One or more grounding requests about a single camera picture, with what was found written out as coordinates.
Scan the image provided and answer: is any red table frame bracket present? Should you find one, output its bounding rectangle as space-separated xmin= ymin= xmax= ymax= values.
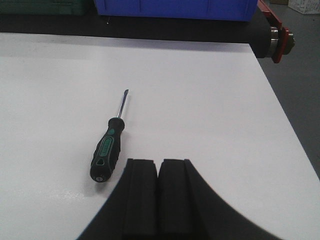
xmin=257 ymin=0 xmax=296 ymax=64

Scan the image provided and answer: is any green black screwdriver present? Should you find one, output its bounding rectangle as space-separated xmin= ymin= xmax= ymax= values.
xmin=89 ymin=89 xmax=129 ymax=183

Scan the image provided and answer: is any blue plastic bin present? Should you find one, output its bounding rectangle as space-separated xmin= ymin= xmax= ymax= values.
xmin=95 ymin=0 xmax=258 ymax=22

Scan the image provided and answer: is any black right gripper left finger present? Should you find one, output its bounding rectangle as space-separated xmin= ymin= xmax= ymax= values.
xmin=78 ymin=158 xmax=157 ymax=240

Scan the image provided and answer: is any green plastic crate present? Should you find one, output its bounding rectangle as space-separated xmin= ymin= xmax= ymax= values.
xmin=0 ymin=0 xmax=94 ymax=16

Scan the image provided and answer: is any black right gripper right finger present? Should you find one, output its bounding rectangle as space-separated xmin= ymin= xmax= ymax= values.
xmin=158 ymin=159 xmax=278 ymax=240

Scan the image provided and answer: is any black conveyor roller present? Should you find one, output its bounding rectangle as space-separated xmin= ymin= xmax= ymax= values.
xmin=249 ymin=24 xmax=271 ymax=58

